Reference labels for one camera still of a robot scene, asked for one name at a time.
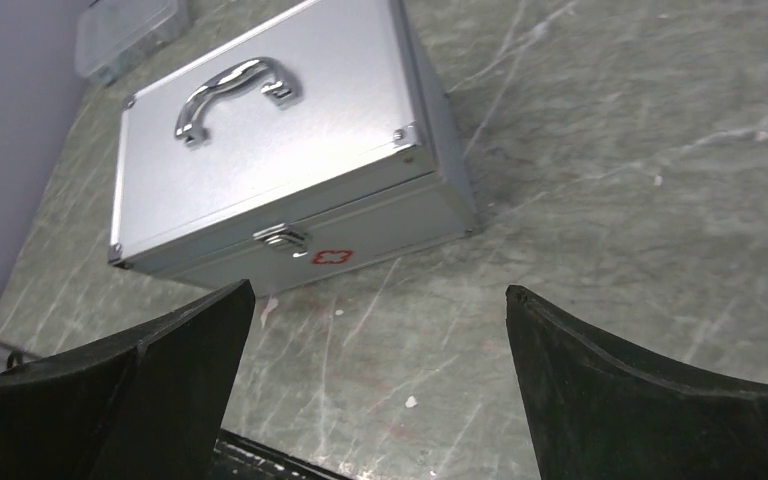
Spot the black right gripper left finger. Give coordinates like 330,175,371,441
0,280,255,479

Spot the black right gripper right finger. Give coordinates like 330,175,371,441
506,285,768,479

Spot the grey metal medicine case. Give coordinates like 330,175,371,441
108,1,479,295

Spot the clear plastic compartment box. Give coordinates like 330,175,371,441
74,0,192,86

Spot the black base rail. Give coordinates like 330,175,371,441
207,429,350,480

